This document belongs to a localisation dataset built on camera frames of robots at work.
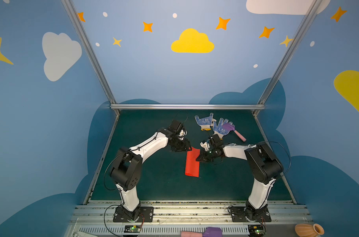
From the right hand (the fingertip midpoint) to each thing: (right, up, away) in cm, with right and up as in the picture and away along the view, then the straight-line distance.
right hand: (196, 158), depth 95 cm
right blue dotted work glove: (+19, +17, +16) cm, 30 cm away
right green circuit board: (+26, -30, -23) cm, 46 cm away
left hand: (-5, +7, -8) cm, 12 cm away
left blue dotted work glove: (+9, +23, +20) cm, 32 cm away
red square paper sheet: (-3, -4, -3) cm, 6 cm away
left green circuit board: (-35, -30, -23) cm, 51 cm away
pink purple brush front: (+5, -30, -24) cm, 39 cm away
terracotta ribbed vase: (+45, -25, -31) cm, 60 cm away
